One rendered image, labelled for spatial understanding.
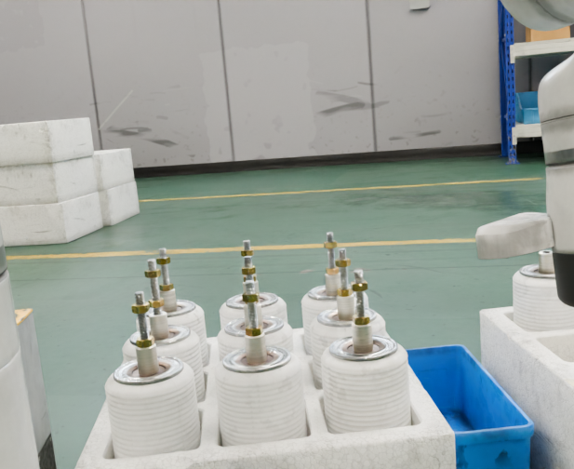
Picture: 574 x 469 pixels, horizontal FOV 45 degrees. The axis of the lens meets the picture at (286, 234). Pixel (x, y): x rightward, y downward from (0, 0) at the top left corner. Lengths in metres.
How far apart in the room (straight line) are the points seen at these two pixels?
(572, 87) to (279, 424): 0.48
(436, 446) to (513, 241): 0.37
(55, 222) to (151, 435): 2.54
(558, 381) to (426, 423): 0.20
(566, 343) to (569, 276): 0.62
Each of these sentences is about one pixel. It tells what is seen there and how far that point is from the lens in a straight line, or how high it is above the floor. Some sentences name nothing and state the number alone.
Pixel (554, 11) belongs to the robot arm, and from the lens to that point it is 0.46.
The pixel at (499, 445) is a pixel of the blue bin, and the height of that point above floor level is 0.10.
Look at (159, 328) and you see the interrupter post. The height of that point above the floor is 0.26.
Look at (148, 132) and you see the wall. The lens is 6.21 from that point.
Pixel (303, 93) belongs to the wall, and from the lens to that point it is 5.80.
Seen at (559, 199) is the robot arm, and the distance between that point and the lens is 0.43.
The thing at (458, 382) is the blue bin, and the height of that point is 0.06.
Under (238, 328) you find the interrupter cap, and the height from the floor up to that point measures 0.25.
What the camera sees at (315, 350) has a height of 0.22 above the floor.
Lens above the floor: 0.52
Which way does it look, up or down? 11 degrees down
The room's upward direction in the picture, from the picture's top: 5 degrees counter-clockwise
